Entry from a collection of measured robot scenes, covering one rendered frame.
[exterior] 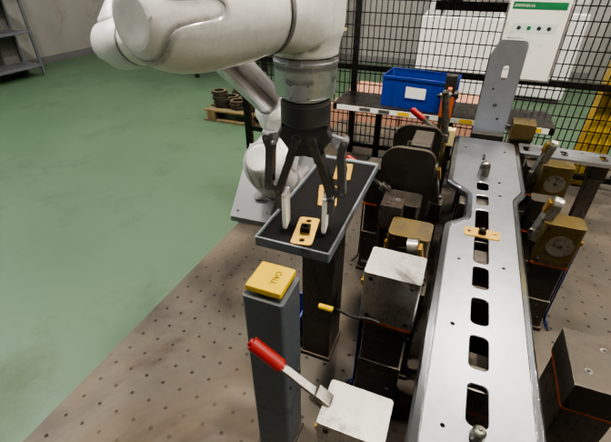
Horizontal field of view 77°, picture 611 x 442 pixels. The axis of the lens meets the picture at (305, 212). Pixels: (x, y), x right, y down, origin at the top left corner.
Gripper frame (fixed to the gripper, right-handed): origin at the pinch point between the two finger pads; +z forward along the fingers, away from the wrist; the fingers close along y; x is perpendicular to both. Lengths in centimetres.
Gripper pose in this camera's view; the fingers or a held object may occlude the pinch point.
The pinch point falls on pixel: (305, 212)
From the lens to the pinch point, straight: 67.7
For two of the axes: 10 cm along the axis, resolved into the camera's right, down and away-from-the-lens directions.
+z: 0.0, 8.4, 5.4
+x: 2.1, -5.3, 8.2
